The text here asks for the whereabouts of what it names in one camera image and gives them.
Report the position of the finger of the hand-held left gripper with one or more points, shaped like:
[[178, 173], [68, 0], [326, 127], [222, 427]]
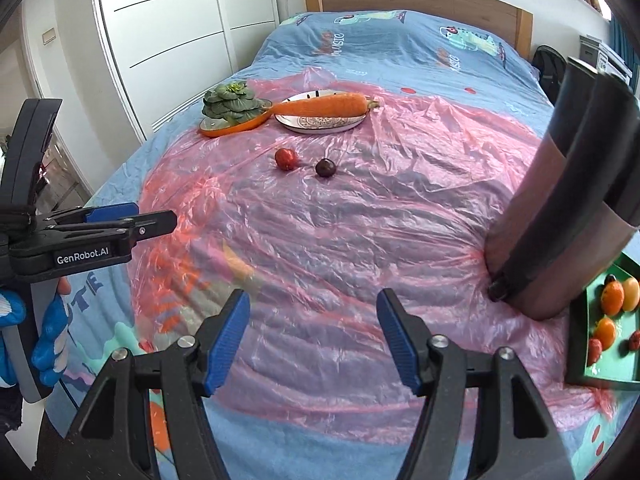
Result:
[[110, 212], [155, 222]]

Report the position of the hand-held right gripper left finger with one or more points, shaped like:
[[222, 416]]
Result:
[[227, 340]]

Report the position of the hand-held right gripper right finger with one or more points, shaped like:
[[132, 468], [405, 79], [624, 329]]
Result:
[[397, 340]]

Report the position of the green tray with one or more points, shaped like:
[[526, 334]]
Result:
[[582, 340]]

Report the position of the medium orange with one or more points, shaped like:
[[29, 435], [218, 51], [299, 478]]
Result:
[[605, 334]]

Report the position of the large bumpy mandarin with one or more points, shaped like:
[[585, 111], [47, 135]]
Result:
[[612, 299]]

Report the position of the large dark plum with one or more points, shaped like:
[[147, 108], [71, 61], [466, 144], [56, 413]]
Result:
[[610, 279]]

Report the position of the red fruit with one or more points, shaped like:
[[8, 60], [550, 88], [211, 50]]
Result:
[[286, 158], [635, 341]]

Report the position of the smooth orange with stem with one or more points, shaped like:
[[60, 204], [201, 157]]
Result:
[[631, 294]]

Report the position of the person's left hand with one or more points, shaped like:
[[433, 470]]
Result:
[[52, 340]]

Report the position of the light wooden cabinet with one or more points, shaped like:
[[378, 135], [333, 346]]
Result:
[[65, 180]]

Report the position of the orange oval plate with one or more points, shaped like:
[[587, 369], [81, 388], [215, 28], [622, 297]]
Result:
[[235, 127]]

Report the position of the pink plastic sheet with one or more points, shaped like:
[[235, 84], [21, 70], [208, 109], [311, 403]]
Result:
[[350, 220]]

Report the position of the green bok choy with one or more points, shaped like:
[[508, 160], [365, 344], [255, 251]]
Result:
[[227, 105]]

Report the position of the small dark plum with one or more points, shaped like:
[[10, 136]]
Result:
[[325, 167]]

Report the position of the white wardrobe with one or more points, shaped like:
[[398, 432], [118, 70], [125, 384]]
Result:
[[165, 35]]

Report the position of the white patterned plate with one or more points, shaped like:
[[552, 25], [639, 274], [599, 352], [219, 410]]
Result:
[[320, 124]]

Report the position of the large carrot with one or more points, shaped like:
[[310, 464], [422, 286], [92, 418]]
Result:
[[325, 105]]

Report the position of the blue printed bed sheet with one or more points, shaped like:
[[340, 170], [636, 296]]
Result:
[[400, 45]]

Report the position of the black backpack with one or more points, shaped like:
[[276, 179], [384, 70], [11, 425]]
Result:
[[547, 72]]

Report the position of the white printer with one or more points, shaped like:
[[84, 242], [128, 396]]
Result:
[[607, 60]]

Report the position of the teal curtain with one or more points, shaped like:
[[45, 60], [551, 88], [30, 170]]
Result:
[[625, 50]]

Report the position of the wall switch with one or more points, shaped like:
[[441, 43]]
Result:
[[49, 36]]

